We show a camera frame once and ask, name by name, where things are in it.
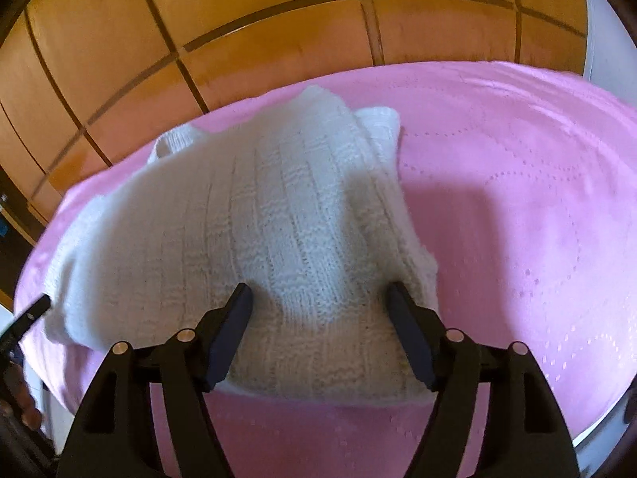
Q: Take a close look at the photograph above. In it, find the wooden wardrobe door with knob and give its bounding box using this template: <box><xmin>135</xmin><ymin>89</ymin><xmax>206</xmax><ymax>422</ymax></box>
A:
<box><xmin>1</xmin><ymin>169</ymin><xmax>38</xmax><ymax>310</ymax></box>

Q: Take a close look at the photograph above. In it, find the person's left hand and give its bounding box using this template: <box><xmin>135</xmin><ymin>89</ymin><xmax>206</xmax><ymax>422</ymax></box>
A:
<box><xmin>3</xmin><ymin>362</ymin><xmax>43</xmax><ymax>431</ymax></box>

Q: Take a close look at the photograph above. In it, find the white knitted sweater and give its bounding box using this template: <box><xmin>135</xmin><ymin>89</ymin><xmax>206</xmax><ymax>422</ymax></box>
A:
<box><xmin>43</xmin><ymin>86</ymin><xmax>437</xmax><ymax>405</ymax></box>

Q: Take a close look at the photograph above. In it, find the wooden panelled headboard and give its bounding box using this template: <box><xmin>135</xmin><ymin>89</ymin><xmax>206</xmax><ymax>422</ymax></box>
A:
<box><xmin>1</xmin><ymin>0</ymin><xmax>588</xmax><ymax>236</ymax></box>

